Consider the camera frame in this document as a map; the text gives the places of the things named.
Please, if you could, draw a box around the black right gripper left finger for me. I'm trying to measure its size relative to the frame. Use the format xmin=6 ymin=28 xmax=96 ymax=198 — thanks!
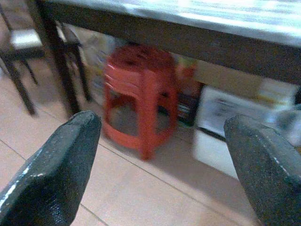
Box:
xmin=0 ymin=110 xmax=103 ymax=226

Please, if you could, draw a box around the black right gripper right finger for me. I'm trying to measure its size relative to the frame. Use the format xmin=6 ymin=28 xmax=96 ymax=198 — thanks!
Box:
xmin=223 ymin=114 xmax=301 ymax=226

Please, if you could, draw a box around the white cardboard box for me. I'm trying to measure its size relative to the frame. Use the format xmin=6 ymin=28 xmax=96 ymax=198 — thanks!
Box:
xmin=192 ymin=86 xmax=278 ymax=181

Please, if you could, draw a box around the dark red printed box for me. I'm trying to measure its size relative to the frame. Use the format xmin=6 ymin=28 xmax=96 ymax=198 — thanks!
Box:
xmin=176 ymin=81 xmax=204 ymax=127

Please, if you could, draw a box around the red plastic stool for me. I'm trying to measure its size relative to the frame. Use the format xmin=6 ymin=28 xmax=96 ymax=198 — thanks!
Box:
xmin=102 ymin=44 xmax=179 ymax=161

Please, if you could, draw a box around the dark wooden chair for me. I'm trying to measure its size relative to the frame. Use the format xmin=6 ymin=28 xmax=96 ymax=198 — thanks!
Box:
xmin=0 ymin=0 xmax=47 ymax=116

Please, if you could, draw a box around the dark wooden dining table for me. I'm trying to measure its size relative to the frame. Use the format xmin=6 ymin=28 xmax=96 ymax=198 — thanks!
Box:
xmin=32 ymin=0 xmax=301 ymax=115

